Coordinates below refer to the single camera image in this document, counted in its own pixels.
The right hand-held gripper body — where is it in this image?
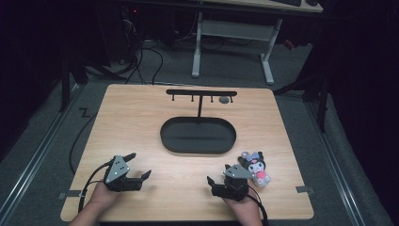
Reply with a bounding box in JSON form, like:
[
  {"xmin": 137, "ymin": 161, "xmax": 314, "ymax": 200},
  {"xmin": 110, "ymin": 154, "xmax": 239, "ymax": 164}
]
[{"xmin": 211, "ymin": 164, "xmax": 255, "ymax": 202}]

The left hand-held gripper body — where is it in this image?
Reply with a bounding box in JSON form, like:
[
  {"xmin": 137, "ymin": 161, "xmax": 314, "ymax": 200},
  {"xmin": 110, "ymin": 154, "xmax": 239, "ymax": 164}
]
[{"xmin": 104, "ymin": 153, "xmax": 143, "ymax": 193}]

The black and pink plush keychain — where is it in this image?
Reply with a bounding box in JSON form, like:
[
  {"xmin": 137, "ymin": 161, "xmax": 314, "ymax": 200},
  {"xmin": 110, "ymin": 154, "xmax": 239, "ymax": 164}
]
[{"xmin": 237, "ymin": 151, "xmax": 272, "ymax": 188}]

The person's right hand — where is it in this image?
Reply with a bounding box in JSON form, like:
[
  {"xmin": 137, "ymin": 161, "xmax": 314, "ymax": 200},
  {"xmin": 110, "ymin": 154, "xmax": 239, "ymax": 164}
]
[{"xmin": 223, "ymin": 193, "xmax": 262, "ymax": 219}]

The person's left hand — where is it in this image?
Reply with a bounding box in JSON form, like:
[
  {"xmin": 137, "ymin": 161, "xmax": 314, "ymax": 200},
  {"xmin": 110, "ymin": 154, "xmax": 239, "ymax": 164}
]
[{"xmin": 89, "ymin": 183, "xmax": 122, "ymax": 209}]

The black hook rack with tray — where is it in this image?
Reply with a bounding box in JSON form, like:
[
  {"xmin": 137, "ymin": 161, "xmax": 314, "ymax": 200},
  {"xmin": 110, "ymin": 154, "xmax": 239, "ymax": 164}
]
[{"xmin": 159, "ymin": 89, "xmax": 238, "ymax": 155}]

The black metal stand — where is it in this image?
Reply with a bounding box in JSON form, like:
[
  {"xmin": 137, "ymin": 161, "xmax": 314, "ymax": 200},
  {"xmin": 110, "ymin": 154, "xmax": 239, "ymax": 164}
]
[
  {"xmin": 58, "ymin": 55, "xmax": 89, "ymax": 113},
  {"xmin": 272, "ymin": 73, "xmax": 331, "ymax": 134}
]

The black computer tower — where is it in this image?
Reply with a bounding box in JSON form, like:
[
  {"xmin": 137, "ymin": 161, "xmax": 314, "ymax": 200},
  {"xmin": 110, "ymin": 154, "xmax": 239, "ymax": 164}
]
[{"xmin": 120, "ymin": 5, "xmax": 143, "ymax": 65}]

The white-legged wooden desk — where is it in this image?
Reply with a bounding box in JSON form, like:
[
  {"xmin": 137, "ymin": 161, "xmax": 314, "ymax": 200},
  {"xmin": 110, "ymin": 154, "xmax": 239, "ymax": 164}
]
[{"xmin": 190, "ymin": 0, "xmax": 325, "ymax": 87}]

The black keyboard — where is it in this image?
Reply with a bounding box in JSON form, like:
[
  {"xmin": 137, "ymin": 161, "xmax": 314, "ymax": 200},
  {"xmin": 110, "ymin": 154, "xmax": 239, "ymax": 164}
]
[{"xmin": 271, "ymin": 0, "xmax": 303, "ymax": 8}]

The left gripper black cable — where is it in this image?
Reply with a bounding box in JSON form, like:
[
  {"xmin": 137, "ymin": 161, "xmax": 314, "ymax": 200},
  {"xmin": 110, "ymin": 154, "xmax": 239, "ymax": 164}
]
[{"xmin": 77, "ymin": 159, "xmax": 115, "ymax": 215}]

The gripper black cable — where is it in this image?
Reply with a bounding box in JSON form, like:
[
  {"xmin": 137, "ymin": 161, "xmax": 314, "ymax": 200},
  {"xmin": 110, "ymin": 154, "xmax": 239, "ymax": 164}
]
[
  {"xmin": 77, "ymin": 159, "xmax": 115, "ymax": 215},
  {"xmin": 247, "ymin": 185, "xmax": 270, "ymax": 226}
]

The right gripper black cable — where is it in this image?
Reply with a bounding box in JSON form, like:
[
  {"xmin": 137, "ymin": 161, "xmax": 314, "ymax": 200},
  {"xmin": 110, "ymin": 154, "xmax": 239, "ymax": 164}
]
[{"xmin": 247, "ymin": 185, "xmax": 270, "ymax": 226}]

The black floor cable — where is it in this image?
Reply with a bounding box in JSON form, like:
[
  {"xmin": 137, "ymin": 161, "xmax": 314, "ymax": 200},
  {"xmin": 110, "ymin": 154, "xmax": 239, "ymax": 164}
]
[{"xmin": 68, "ymin": 112, "xmax": 99, "ymax": 175}]

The metal floor rail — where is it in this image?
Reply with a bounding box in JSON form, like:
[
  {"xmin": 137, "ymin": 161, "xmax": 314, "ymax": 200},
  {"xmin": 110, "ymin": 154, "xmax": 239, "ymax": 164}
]
[
  {"xmin": 0, "ymin": 83, "xmax": 83, "ymax": 218},
  {"xmin": 305, "ymin": 100, "xmax": 367, "ymax": 226}
]

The bundle of black floor cables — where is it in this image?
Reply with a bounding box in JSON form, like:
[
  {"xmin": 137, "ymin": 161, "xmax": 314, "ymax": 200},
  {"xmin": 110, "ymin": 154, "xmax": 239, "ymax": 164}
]
[{"xmin": 123, "ymin": 39, "xmax": 165, "ymax": 87}]

